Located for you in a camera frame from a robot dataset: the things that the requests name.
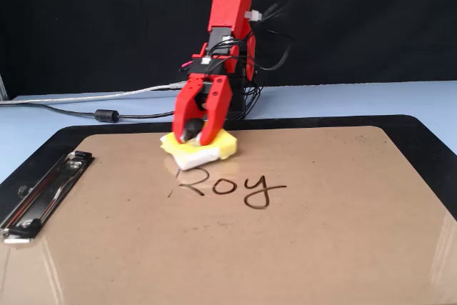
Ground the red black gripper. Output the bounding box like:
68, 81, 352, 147
171, 51, 237, 147

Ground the yellow white sponge black knob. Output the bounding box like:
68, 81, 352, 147
159, 118, 238, 171

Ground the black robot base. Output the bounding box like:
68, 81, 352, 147
224, 69, 258, 121

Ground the black mat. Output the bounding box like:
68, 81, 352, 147
0, 114, 457, 224

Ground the brown clipboard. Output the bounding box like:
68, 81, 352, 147
0, 125, 457, 305

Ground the silver metal clipboard clip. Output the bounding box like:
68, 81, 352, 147
0, 150, 96, 245

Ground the black servo cable bundle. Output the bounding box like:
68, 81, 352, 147
238, 0, 296, 121

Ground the silver braided usb cable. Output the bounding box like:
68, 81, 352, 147
0, 81, 189, 106

